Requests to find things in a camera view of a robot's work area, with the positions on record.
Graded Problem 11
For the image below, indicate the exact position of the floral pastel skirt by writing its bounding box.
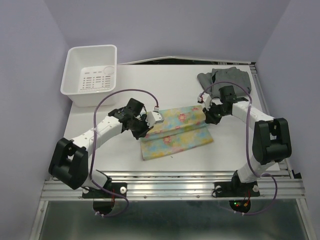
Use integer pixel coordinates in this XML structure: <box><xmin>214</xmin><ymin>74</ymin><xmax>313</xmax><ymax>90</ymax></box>
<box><xmin>140</xmin><ymin>105</ymin><xmax>214</xmax><ymax>161</ymax></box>

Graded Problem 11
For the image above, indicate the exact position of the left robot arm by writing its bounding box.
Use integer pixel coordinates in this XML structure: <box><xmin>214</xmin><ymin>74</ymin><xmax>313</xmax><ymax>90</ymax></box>
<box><xmin>48</xmin><ymin>98</ymin><xmax>164</xmax><ymax>197</ymax></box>

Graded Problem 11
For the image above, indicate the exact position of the aluminium front rail frame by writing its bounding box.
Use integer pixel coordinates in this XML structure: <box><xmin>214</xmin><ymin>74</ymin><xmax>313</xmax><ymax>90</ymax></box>
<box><xmin>29</xmin><ymin>62</ymin><xmax>311</xmax><ymax>240</ymax></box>

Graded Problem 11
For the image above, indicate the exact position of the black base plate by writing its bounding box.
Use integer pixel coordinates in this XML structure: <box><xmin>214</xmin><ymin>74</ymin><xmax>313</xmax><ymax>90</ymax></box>
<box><xmin>81</xmin><ymin>181</ymin><xmax>128</xmax><ymax>200</ymax></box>
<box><xmin>211</xmin><ymin>181</ymin><xmax>260</xmax><ymax>198</ymax></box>

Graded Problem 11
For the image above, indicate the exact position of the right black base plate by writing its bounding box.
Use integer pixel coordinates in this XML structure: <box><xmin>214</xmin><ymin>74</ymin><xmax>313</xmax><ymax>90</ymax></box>
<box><xmin>211</xmin><ymin>181</ymin><xmax>260</xmax><ymax>198</ymax></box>

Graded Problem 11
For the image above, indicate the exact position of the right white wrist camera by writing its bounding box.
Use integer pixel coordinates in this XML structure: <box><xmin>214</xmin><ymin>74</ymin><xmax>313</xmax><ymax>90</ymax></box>
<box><xmin>197</xmin><ymin>93</ymin><xmax>212</xmax><ymax>111</ymax></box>

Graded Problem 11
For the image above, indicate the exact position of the folded grey skirt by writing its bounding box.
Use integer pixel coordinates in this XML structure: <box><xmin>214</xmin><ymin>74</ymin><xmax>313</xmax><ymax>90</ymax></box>
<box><xmin>197</xmin><ymin>67</ymin><xmax>252</xmax><ymax>99</ymax></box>

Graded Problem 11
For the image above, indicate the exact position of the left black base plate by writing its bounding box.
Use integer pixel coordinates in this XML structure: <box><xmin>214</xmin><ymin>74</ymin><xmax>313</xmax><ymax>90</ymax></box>
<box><xmin>81</xmin><ymin>181</ymin><xmax>128</xmax><ymax>200</ymax></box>

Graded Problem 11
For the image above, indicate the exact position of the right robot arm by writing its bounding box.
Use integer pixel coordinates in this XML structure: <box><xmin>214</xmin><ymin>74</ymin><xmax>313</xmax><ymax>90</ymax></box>
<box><xmin>197</xmin><ymin>84</ymin><xmax>292</xmax><ymax>195</ymax></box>

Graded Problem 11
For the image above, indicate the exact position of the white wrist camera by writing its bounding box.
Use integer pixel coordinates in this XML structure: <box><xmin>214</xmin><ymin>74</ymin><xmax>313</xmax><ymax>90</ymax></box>
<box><xmin>145</xmin><ymin>111</ymin><xmax>165</xmax><ymax>127</ymax></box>
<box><xmin>197</xmin><ymin>93</ymin><xmax>212</xmax><ymax>111</ymax></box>

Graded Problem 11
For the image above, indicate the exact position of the white plastic basket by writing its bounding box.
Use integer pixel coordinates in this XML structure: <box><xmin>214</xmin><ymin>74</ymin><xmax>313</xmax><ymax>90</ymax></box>
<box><xmin>60</xmin><ymin>44</ymin><xmax>117</xmax><ymax>108</ymax></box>

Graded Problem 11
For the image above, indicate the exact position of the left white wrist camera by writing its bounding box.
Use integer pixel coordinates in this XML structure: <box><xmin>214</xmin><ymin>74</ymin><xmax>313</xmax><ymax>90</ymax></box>
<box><xmin>145</xmin><ymin>111</ymin><xmax>165</xmax><ymax>127</ymax></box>

